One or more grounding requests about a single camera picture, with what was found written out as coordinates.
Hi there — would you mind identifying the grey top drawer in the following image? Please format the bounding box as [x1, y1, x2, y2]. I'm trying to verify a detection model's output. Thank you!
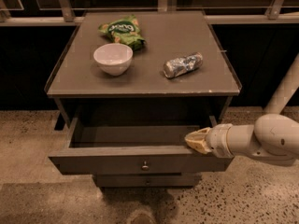
[49, 118, 232, 175]

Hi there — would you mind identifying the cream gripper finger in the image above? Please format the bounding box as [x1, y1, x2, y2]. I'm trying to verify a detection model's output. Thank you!
[187, 140, 204, 154]
[185, 127, 210, 141]

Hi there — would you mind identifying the grey drawer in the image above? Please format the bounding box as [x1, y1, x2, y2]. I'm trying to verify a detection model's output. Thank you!
[49, 118, 232, 175]
[93, 174, 201, 188]

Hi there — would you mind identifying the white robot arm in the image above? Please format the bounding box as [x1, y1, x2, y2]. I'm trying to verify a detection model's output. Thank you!
[185, 54, 299, 166]

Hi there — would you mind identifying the green snack bag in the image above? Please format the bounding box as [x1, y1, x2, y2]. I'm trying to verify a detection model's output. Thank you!
[98, 15, 145, 51]

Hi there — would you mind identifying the grey bottom drawer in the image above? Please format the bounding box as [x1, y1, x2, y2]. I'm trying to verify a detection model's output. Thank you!
[93, 174, 201, 188]

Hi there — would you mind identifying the metal railing frame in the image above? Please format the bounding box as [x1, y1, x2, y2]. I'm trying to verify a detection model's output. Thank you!
[0, 0, 299, 26]

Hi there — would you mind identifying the white ceramic bowl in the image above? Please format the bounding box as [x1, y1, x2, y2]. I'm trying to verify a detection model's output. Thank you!
[93, 43, 133, 76]

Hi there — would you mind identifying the grey drawer cabinet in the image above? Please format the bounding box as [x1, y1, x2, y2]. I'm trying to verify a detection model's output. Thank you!
[44, 10, 243, 189]

